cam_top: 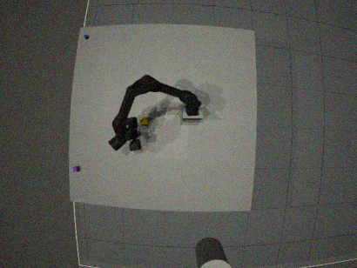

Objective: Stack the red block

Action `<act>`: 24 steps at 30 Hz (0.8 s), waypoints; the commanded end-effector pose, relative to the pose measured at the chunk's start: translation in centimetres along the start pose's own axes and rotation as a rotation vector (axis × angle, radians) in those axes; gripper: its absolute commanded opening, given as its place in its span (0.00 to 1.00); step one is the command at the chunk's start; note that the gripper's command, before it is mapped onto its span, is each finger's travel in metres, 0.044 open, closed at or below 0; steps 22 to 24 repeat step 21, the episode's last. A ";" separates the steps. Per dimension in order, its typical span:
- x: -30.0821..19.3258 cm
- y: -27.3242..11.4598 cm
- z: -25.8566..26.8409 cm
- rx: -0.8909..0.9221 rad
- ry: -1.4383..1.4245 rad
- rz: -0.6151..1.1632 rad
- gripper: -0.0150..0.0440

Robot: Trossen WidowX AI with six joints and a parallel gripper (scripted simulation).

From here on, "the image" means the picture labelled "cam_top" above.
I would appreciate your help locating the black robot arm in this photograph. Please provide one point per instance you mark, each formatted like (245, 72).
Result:
(149, 83)

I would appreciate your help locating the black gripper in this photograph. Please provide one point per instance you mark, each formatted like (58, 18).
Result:
(135, 145)

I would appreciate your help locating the yellow block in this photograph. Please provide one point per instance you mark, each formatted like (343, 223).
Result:
(144, 120)

